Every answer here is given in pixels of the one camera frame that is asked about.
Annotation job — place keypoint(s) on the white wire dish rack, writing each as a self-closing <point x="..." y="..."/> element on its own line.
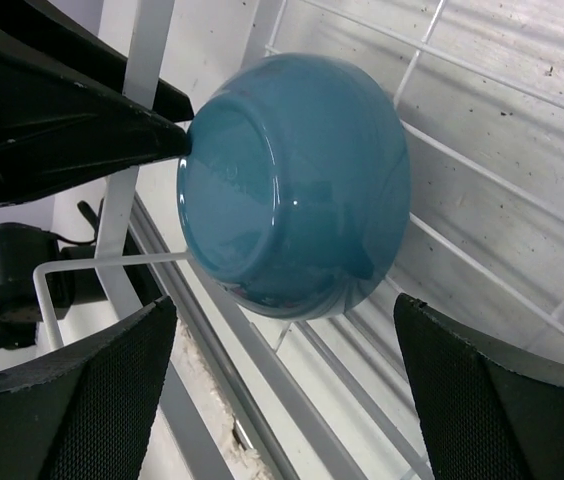
<point x="479" y="87"/>

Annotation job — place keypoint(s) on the teal bowl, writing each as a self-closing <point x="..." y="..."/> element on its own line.
<point x="295" y="196"/>

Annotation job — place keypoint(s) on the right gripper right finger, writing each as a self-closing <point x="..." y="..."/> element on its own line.
<point x="487" y="409"/>

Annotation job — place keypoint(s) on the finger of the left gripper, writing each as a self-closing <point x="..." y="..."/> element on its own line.
<point x="47" y="29"/>

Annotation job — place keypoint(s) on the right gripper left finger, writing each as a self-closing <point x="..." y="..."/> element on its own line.
<point x="85" y="411"/>

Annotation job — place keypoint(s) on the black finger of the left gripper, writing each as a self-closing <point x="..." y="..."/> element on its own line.
<point x="58" y="131"/>

